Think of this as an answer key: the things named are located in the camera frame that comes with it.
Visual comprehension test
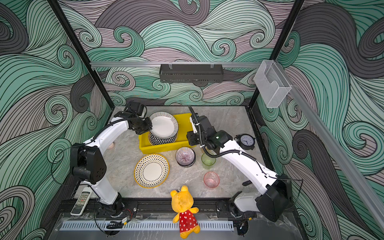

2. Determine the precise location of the black alarm clock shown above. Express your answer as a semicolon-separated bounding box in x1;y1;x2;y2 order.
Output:
235;134;255;150

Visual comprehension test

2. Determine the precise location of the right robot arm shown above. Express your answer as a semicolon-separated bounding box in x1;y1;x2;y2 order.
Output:
187;107;292;222

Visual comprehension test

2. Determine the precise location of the black wall shelf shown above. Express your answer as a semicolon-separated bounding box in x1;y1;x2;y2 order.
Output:
159;64;224;83

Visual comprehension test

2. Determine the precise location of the geometric patterned plate orange rim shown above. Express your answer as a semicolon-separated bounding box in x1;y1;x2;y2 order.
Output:
149;133;178;146

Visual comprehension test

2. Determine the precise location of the white remote control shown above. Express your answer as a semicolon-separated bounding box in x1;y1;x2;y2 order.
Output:
71;190;91;216

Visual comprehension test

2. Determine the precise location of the purple striped bowl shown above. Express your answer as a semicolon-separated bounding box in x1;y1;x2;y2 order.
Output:
175;147;196;168

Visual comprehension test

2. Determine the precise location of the dotted plate yellow rim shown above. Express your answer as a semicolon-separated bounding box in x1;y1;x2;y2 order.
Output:
134;154;170;189

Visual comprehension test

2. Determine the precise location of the green plastic cup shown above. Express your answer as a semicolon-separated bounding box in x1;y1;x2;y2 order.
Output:
201;154;216;170

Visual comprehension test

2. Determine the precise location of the clear acrylic wall holder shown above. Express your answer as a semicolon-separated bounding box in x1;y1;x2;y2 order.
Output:
254;60;292;108

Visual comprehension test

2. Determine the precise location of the white slotted cable duct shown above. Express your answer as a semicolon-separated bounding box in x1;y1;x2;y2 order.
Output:
60;221;235;232

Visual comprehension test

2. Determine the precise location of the yellow plush bear red dress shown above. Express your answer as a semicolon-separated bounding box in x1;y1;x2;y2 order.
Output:
170;185;201;239

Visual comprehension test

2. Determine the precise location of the black adjustable wrench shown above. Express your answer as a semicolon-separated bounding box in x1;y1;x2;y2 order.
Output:
242;180;252;187

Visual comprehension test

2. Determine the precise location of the white plate black striped rim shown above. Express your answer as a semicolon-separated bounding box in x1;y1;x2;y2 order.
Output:
150;112;179;139

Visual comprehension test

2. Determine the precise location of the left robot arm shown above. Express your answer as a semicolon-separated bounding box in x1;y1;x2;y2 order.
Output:
70;101;152;218

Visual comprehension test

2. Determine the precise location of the yellow plastic bin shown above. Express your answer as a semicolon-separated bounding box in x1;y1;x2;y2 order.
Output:
139;114;193;154

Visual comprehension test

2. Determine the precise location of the pink plastic cup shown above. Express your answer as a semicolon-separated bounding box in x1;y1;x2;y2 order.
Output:
204;172;220;188

